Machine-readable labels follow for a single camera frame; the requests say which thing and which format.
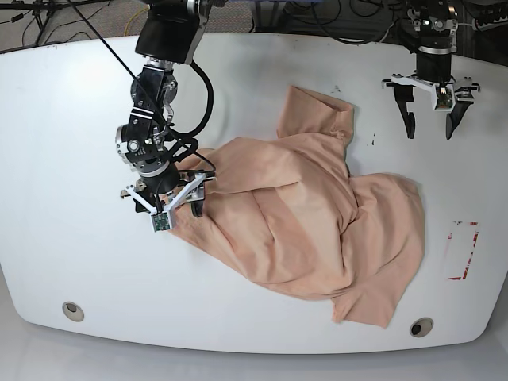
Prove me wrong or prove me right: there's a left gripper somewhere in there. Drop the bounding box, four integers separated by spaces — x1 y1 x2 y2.
382 49 480 140

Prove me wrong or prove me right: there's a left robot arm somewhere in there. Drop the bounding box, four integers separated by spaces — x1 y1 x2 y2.
382 1 481 140

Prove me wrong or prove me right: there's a table grommet hole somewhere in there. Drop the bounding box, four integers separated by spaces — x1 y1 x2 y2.
410 317 434 338
62 302 84 322

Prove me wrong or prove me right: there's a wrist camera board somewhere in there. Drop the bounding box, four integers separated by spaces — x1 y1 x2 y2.
151 212 175 232
434 86 453 110

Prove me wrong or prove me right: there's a red tape marking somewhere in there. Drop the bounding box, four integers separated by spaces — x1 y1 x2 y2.
444 221 479 281

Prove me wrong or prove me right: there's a left table grommet hole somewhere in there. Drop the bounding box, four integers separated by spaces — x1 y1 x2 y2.
62 302 84 322

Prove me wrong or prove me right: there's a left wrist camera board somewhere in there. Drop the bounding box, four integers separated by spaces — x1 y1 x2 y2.
434 86 453 110

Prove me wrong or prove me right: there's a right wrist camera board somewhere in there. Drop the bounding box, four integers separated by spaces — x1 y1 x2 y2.
151 212 175 232

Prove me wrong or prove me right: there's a white power strip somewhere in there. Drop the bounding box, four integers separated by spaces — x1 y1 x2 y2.
473 8 507 32

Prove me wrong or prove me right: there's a peach T-shirt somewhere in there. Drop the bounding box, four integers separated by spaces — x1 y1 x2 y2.
172 87 425 328

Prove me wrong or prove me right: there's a black tripod stand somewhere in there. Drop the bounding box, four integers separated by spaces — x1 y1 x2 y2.
0 0 112 55

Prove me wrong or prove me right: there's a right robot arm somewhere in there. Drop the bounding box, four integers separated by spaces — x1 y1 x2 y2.
115 1 215 231

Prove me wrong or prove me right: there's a yellow cable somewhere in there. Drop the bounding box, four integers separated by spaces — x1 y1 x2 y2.
124 7 146 37

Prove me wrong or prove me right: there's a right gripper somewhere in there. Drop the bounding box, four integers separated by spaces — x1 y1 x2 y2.
120 164 215 221

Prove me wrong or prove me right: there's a right table grommet hole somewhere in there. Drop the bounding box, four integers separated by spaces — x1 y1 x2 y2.
410 317 434 338

